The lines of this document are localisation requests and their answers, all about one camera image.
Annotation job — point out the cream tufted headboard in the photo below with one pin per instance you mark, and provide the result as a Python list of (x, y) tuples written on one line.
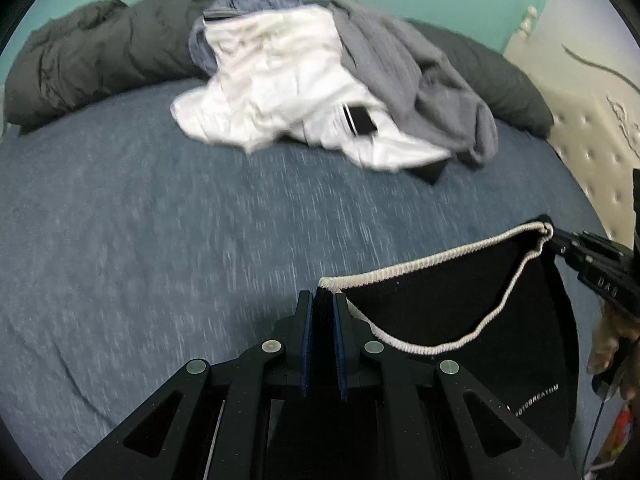
[(590, 125)]

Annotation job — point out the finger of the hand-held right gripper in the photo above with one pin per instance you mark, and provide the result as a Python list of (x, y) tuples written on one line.
[(567, 250)]

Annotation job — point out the dark grey duvet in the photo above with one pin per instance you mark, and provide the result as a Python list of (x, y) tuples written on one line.
[(100, 45)]

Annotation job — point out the person's right hand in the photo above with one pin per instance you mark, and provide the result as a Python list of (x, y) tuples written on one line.
[(607, 345)]

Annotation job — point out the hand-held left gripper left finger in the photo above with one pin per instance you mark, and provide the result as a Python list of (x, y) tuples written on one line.
[(306, 340)]

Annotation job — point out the grey crumpled garment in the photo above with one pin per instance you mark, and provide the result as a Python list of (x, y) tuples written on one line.
[(400, 70)]

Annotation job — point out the white crumpled garment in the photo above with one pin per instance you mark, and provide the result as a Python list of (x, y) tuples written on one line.
[(260, 85)]

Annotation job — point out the bed with blue sheet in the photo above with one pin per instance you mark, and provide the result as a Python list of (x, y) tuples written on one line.
[(150, 235)]

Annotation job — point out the black shirt with white collar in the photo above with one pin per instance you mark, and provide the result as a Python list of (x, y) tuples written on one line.
[(450, 285)]

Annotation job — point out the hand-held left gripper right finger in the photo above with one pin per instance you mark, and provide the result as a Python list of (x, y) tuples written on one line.
[(341, 345)]

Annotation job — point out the black cloth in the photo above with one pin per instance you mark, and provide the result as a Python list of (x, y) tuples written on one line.
[(430, 172)]

